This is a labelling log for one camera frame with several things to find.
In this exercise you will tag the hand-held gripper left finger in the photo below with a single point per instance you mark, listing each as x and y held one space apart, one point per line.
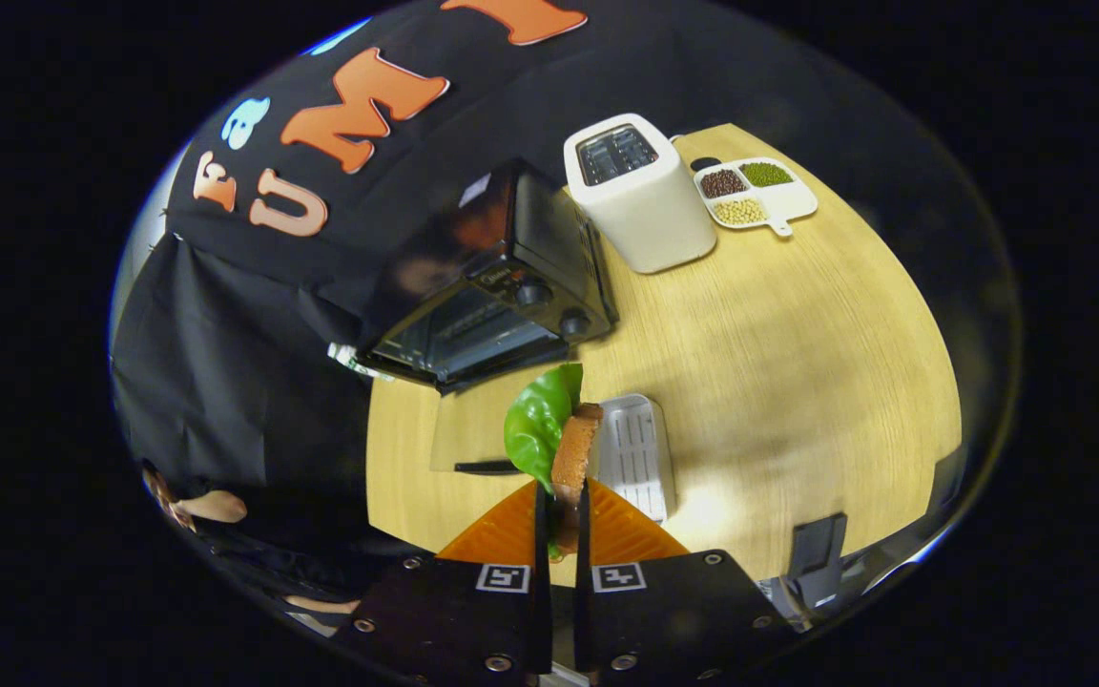
542 592

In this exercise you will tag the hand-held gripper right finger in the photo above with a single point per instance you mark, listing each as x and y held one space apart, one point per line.
583 592

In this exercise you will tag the lettuce sandwich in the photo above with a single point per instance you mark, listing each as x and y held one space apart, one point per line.
572 448

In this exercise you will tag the black toaster oven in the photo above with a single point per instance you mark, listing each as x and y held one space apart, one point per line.
535 239

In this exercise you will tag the white toaster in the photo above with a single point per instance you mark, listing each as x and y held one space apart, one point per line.
650 219

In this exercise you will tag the white ribbed tray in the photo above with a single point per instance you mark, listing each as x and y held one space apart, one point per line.
635 458

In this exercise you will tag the black stand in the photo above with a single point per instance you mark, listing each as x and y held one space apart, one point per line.
817 553

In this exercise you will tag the white divided bean dish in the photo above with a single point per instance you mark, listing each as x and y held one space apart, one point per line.
757 196

